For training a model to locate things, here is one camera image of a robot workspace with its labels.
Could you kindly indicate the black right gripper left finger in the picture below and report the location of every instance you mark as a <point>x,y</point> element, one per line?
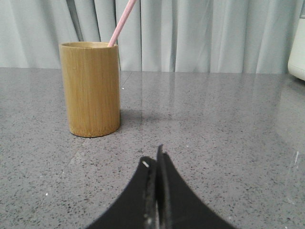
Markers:
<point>135,208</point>

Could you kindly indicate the white appliance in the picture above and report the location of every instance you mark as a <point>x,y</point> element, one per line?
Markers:
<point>296,62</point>

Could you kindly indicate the pink chopstick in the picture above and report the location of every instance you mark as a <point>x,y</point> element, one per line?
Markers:
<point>121,22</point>

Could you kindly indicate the white grey curtain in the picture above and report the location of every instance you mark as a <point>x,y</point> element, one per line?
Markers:
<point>218,36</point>

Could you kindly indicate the bamboo wooden cup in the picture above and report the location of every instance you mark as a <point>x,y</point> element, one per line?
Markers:
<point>90,72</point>

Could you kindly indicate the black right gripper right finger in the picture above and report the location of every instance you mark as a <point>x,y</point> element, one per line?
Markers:
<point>178,206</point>

